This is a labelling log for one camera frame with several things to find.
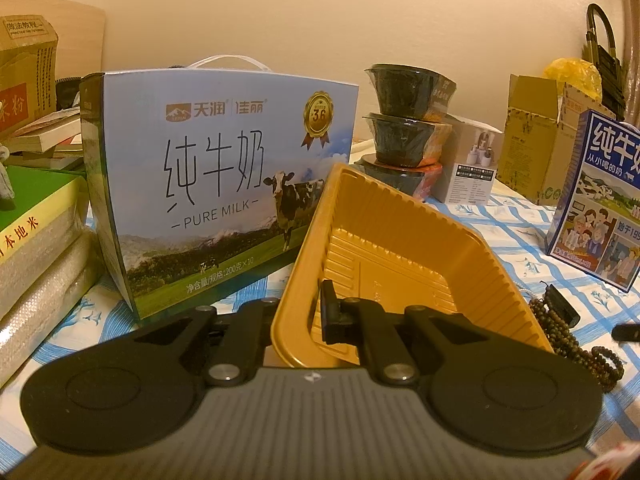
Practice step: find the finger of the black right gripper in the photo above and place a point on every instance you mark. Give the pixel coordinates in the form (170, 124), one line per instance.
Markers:
(627, 332)

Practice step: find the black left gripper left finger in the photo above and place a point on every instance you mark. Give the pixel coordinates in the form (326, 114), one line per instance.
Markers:
(136, 389)

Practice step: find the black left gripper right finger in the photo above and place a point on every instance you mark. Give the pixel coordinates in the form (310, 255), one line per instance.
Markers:
(487, 389)

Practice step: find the golden plastic tray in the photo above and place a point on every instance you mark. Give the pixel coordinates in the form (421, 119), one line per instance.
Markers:
(377, 243)

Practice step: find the blue checked tablecloth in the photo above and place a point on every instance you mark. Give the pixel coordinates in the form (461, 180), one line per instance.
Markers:
(514, 229)

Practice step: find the dark blue milk carton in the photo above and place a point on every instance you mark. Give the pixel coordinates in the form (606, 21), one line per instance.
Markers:
(595, 227)

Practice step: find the lower clear rice bag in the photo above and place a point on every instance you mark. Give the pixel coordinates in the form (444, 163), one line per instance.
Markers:
(47, 302)

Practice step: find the green top rice bag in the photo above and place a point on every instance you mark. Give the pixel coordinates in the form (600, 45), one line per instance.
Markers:
(47, 215)

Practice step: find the small white product box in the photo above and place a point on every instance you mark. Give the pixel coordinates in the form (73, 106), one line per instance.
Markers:
(469, 162)

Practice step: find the open brown cardboard box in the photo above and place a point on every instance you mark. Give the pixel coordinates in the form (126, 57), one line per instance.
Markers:
(539, 136)

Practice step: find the light blue pure milk carton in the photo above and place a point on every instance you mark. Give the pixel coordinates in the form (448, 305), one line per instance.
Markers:
(199, 174)

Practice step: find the bottom red noodle bowl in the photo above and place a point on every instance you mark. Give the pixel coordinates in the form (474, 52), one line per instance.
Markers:
(415, 182)

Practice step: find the grey white glove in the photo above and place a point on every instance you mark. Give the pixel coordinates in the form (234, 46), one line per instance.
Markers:
(6, 188)

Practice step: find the stacked paper books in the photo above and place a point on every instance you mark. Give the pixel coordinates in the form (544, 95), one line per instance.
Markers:
(50, 142)

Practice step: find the yellow plastic bag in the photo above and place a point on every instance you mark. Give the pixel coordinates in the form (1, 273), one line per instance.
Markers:
(580, 74)

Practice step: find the middle orange noodle bowl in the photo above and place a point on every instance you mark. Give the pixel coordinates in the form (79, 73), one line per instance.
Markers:
(407, 143)

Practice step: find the top black noodle bowl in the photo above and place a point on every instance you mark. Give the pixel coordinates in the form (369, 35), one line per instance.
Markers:
(411, 92)

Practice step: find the brown printed cardboard box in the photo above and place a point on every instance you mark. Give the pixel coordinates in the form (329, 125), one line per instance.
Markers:
(28, 58)

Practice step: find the wooden board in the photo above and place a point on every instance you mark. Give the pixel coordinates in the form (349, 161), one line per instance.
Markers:
(80, 30)

